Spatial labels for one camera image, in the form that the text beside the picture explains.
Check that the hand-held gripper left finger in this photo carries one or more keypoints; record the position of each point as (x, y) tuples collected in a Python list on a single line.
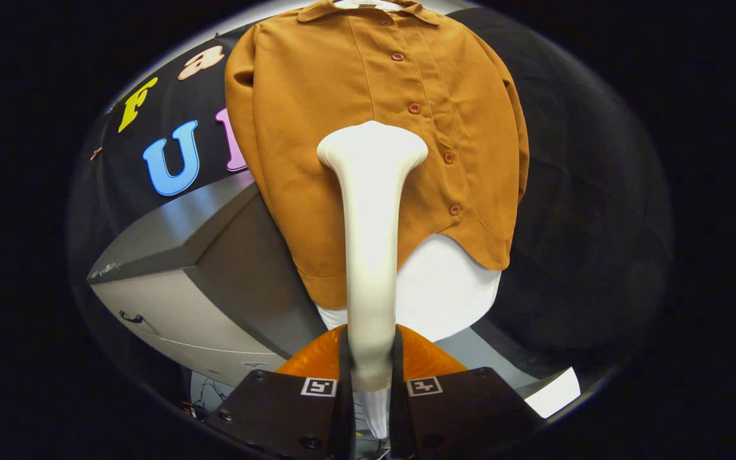
[(342, 409)]

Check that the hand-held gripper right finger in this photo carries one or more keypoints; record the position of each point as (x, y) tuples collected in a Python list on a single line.
[(400, 415)]

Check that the white garment steamer head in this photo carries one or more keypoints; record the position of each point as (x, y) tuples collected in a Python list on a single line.
[(371, 243)]

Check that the orange-brown button shirt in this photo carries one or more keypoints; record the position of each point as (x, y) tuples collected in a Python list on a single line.
[(317, 160)]

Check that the white mannequin torso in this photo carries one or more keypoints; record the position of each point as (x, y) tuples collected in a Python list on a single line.
[(444, 287)]

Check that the grey drawer cabinet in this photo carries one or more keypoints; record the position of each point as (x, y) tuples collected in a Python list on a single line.
[(170, 306)]

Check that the black backdrop cloth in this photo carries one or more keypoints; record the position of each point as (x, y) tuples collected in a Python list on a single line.
[(598, 191)]

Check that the reddish clip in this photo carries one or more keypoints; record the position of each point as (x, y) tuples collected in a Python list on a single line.
[(96, 153)]

